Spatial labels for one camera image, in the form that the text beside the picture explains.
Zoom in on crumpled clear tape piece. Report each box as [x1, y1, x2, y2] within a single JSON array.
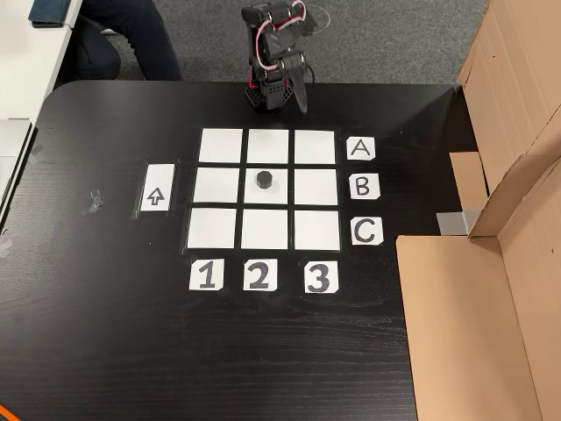
[[81, 189, 105, 217]]

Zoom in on paper sheet number 3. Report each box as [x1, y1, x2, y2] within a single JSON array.
[[303, 260, 339, 294]]

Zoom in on person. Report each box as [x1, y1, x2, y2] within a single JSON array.
[[65, 0, 183, 82]]

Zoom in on dark blue notebook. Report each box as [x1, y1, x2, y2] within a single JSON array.
[[28, 0, 72, 30]]

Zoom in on paper sheet letter A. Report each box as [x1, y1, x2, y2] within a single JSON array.
[[345, 136, 377, 161]]

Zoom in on black floor tape patch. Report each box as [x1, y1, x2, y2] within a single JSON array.
[[302, 4, 330, 39]]

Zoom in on paper sheet number 1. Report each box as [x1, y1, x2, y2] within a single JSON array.
[[188, 258, 225, 291]]

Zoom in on paper sheet letter C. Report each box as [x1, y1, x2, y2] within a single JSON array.
[[350, 218, 385, 246]]

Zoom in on white desk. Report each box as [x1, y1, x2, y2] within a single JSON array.
[[0, 0, 84, 132]]

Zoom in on paper sheet number 2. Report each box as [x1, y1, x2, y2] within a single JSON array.
[[243, 258, 279, 292]]

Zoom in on white paper grid square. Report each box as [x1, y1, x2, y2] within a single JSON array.
[[294, 210, 342, 251], [294, 130, 337, 165], [240, 209, 289, 250], [187, 207, 238, 250], [246, 129, 290, 164], [294, 168, 339, 206], [199, 128, 244, 162], [193, 167, 241, 204], [244, 168, 290, 205]]

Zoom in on paper sheet letter B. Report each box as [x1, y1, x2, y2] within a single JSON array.
[[349, 173, 380, 201]]

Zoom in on white arrow paper sheet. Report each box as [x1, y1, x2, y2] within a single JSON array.
[[139, 163, 175, 213]]

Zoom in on brown cardboard panel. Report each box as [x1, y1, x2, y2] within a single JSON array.
[[449, 0, 561, 238], [395, 155, 561, 421]]

